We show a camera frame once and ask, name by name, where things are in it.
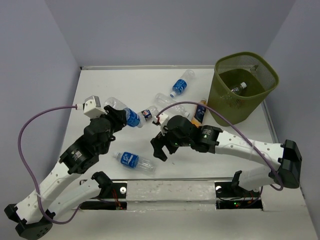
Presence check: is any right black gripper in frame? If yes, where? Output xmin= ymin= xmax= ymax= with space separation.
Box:
xmin=150 ymin=127 xmax=192 ymax=162

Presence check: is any blue label bottle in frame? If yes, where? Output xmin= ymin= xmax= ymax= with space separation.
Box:
xmin=169 ymin=69 xmax=196 ymax=98
xmin=113 ymin=151 xmax=156 ymax=174
xmin=104 ymin=97 xmax=145 ymax=128

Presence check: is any pepsi bottle black cap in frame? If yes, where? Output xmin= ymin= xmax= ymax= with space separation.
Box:
xmin=138 ymin=105 xmax=159 ymax=122

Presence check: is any orange juice bottle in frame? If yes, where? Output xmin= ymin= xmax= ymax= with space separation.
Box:
xmin=191 ymin=105 xmax=207 ymax=127

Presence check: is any clear crushed bottle white cap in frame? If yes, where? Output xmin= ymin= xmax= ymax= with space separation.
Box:
xmin=230 ymin=82 xmax=247 ymax=95

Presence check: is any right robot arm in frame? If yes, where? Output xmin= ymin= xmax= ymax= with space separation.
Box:
xmin=150 ymin=113 xmax=302 ymax=196

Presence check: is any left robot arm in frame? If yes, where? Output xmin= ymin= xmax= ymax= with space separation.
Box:
xmin=4 ymin=102 xmax=127 ymax=240

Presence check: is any green mesh waste bin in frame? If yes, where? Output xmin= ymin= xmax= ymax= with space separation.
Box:
xmin=207 ymin=52 xmax=279 ymax=125

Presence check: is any clear unlabelled bottle far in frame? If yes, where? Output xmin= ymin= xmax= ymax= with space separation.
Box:
xmin=154 ymin=93 xmax=190 ymax=118

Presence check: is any white foam strip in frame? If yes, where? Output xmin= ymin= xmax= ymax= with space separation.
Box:
xmin=125 ymin=180 xmax=217 ymax=212

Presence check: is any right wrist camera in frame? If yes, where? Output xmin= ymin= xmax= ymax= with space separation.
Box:
xmin=152 ymin=113 xmax=170 ymax=134

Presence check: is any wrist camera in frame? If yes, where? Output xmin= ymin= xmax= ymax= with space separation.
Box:
xmin=152 ymin=113 xmax=170 ymax=134
xmin=83 ymin=95 xmax=105 ymax=119

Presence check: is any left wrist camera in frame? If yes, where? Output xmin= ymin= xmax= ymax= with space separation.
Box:
xmin=83 ymin=95 xmax=105 ymax=119

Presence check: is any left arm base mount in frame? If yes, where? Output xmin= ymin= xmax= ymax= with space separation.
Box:
xmin=80 ymin=181 xmax=127 ymax=211

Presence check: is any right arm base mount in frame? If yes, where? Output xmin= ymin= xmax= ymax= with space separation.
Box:
xmin=214 ymin=181 xmax=263 ymax=210

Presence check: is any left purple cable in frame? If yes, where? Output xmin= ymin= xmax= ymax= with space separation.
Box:
xmin=17 ymin=104 xmax=83 ymax=225

